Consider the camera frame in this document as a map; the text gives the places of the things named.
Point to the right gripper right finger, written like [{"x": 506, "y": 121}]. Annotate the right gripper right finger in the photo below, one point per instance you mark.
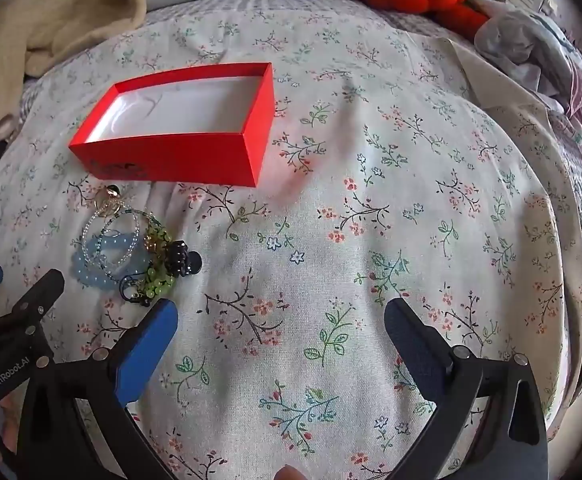
[{"x": 511, "y": 441}]

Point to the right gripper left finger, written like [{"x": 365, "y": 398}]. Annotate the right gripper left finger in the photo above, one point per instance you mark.
[{"x": 108, "y": 380}]

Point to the black hair claw clip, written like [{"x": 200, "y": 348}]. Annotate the black hair claw clip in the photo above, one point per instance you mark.
[{"x": 180, "y": 261}]

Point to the right hand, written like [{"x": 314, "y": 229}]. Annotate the right hand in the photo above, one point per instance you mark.
[{"x": 288, "y": 472}]

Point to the beige knit sweater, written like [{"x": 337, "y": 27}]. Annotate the beige knit sweater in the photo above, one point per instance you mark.
[{"x": 36, "y": 35}]

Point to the red cardboard box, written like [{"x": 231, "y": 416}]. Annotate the red cardboard box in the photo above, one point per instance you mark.
[{"x": 203, "y": 124}]

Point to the floral bed sheet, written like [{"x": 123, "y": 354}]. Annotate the floral bed sheet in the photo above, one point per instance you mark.
[{"x": 398, "y": 165}]

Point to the crumpled grey white clothes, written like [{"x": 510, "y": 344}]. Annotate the crumpled grey white clothes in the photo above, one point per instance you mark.
[{"x": 538, "y": 43}]

